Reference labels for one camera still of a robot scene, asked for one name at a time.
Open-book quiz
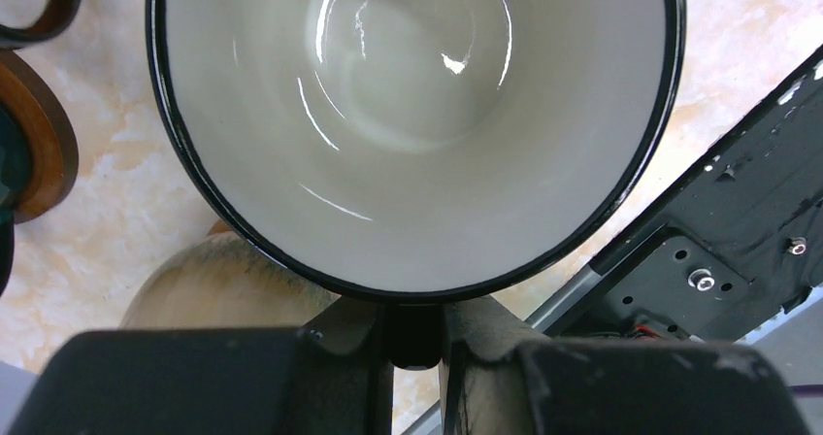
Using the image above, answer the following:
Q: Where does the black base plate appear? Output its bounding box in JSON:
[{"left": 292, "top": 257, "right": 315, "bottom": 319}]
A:
[{"left": 546, "top": 51, "right": 822, "bottom": 341}]

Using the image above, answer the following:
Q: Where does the brown wooden coaster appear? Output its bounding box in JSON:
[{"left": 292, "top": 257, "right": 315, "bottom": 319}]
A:
[
  {"left": 207, "top": 219, "right": 233, "bottom": 236},
  {"left": 1, "top": 50, "right": 79, "bottom": 223}
]

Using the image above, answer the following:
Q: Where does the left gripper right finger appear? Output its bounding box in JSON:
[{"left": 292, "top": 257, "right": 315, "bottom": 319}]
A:
[{"left": 440, "top": 297, "right": 807, "bottom": 434}]

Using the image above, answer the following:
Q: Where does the orange mug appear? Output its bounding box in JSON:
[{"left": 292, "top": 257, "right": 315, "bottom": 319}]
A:
[{"left": 1, "top": 0, "right": 82, "bottom": 50}]

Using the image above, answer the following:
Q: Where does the beige mug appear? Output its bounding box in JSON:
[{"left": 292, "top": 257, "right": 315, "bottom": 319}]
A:
[{"left": 120, "top": 232, "right": 339, "bottom": 329}]

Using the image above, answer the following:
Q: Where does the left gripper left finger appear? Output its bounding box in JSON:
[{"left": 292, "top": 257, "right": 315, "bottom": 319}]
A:
[{"left": 10, "top": 298, "right": 392, "bottom": 434}]

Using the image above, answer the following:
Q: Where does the dark green mug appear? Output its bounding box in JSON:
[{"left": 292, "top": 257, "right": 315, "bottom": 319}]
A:
[{"left": 1, "top": 106, "right": 33, "bottom": 293}]

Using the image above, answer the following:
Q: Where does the white ribbed dark-rimmed mug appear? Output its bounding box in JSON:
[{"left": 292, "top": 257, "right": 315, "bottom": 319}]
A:
[{"left": 144, "top": 0, "right": 688, "bottom": 370}]

